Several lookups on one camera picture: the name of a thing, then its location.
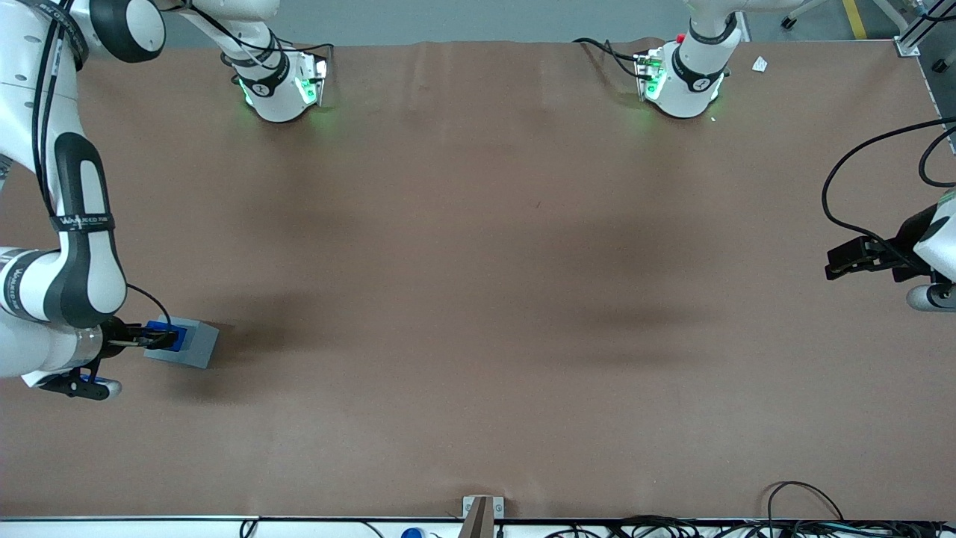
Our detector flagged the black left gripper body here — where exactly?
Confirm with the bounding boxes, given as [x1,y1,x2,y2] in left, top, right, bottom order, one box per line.
[895,204,940,283]

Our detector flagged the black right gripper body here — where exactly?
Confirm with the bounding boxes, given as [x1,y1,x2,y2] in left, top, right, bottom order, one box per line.
[103,317,132,361]

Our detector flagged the blue plastic part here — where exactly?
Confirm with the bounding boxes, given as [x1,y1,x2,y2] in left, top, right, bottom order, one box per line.
[146,321,182,353]

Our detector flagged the gray square base block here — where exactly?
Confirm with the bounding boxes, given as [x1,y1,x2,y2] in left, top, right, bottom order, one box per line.
[143,318,220,369]

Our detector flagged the white stand leg with caster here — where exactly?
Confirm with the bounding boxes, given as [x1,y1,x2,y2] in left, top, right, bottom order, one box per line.
[777,0,834,31]

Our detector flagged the brown table cover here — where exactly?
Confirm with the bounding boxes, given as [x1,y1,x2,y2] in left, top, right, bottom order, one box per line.
[0,37,956,522]

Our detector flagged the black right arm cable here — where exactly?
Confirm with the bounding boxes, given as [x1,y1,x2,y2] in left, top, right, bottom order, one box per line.
[30,0,174,331]

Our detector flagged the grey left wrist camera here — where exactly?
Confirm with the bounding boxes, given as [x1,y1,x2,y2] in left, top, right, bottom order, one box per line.
[906,282,956,312]

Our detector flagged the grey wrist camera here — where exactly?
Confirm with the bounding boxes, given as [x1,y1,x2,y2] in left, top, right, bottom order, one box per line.
[906,282,956,312]
[37,371,122,401]

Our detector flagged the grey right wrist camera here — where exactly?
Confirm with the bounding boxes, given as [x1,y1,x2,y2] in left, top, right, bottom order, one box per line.
[37,371,122,401]

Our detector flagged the long black looped cable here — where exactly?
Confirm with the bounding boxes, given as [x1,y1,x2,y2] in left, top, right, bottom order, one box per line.
[822,117,956,277]

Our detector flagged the short black looped cable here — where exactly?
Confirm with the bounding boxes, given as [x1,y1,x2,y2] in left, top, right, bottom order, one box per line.
[919,126,956,188]

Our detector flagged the aluminium frame post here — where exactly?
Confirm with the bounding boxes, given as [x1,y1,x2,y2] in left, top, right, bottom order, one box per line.
[893,0,956,59]

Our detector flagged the black arched cable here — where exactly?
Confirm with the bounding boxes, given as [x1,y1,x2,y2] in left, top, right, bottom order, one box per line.
[766,481,846,524]

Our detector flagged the tangled black cable bundle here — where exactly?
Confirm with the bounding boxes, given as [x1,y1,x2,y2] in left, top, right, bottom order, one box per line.
[545,514,956,538]

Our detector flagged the black right base cable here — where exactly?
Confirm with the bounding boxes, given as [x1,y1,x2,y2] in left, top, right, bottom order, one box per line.
[220,0,335,75]

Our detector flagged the black base cable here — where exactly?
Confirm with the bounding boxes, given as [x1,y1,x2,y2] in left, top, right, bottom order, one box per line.
[574,37,654,79]
[220,0,335,75]

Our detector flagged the black left base cable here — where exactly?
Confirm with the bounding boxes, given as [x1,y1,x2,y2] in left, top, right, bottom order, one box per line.
[574,37,654,79]

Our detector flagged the metal mounting bracket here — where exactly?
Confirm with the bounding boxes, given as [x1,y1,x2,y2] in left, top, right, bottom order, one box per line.
[462,495,506,520]

